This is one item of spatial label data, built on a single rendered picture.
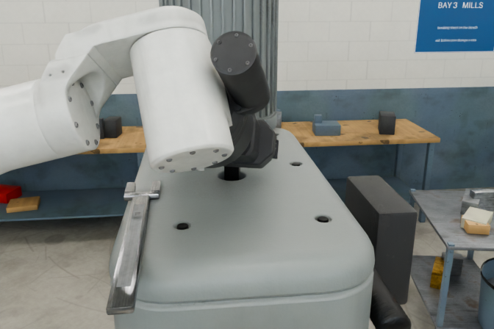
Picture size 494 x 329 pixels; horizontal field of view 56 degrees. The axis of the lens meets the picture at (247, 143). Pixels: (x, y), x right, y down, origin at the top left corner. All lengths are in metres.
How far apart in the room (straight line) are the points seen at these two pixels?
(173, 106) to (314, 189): 0.27
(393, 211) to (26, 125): 0.71
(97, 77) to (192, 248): 0.17
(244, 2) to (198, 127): 0.41
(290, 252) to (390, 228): 0.52
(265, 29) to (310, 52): 4.18
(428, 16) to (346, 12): 0.88
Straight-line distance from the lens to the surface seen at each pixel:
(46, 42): 4.99
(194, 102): 0.34
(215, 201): 0.53
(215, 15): 0.72
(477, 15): 5.60
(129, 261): 0.41
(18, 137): 0.38
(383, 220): 0.93
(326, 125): 4.45
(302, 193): 0.55
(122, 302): 0.37
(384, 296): 0.54
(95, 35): 0.38
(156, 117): 0.34
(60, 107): 0.37
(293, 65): 4.91
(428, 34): 5.36
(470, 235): 2.98
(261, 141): 0.53
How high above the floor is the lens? 2.11
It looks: 17 degrees down
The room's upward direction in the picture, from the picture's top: straight up
